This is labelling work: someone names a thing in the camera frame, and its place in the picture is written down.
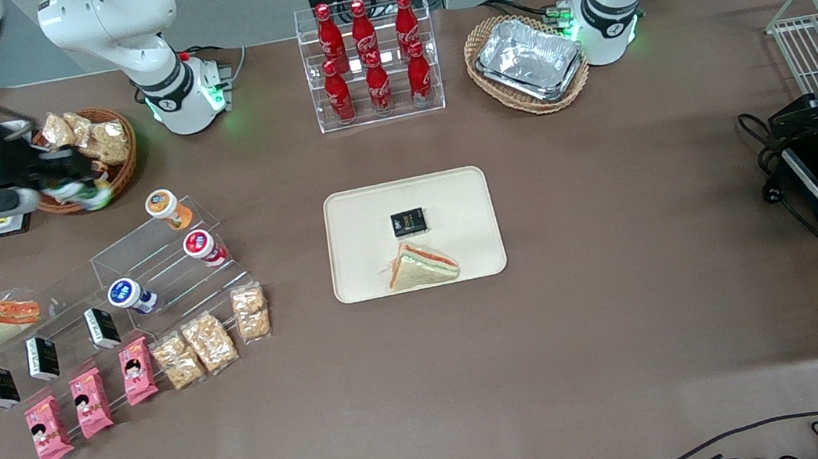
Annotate clear snack bag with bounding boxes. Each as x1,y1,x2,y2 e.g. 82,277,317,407
39,109,78,152
63,110,97,151
78,117,133,170

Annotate black cable with plug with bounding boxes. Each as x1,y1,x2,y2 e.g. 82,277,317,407
736,103,818,252

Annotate grey base cable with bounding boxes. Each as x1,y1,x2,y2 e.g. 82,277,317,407
176,38,252,96

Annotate black base cables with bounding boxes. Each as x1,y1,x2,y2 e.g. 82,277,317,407
477,0,592,35

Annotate red cola bottle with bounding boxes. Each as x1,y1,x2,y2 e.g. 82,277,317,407
348,0,382,71
404,39,436,109
320,56,358,126
313,1,351,78
392,0,425,62
362,49,396,117

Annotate clear cracker bag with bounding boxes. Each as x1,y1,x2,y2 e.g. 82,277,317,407
149,329,208,394
229,280,274,345
179,308,243,380

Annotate clear acrylic gum stand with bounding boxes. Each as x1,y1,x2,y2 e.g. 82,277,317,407
83,189,258,343

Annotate light wicker basket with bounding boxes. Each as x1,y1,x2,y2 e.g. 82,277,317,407
460,5,596,125

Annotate green gum bottle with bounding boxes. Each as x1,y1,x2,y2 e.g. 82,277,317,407
56,177,118,218

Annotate clear acrylic snack stand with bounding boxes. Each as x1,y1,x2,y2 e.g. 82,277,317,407
0,253,162,412

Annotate brown wicker basket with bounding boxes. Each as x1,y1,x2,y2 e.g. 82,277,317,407
24,103,147,219

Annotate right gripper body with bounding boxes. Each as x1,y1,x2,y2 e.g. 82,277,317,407
0,117,58,196

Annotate aluminium foil tray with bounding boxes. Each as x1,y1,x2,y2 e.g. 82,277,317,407
470,10,590,112

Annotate pink snack pack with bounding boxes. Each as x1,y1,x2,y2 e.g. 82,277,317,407
22,394,77,459
116,335,161,408
67,366,116,441

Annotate red gum bottle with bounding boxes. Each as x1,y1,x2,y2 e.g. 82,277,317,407
180,226,232,272

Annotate blue gum bottle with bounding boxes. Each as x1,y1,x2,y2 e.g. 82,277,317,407
105,273,161,320

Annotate clear acrylic bottle rack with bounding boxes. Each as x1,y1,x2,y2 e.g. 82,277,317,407
291,0,448,137

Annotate beige serving tray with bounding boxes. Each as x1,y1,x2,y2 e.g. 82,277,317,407
320,163,511,305

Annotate small wrapped sandwich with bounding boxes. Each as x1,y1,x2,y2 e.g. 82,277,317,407
379,235,461,293

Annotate black box with gold print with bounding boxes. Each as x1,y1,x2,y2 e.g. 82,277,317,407
389,206,430,239

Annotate orange gum bottle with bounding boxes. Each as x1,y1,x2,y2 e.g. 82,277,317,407
143,185,196,235

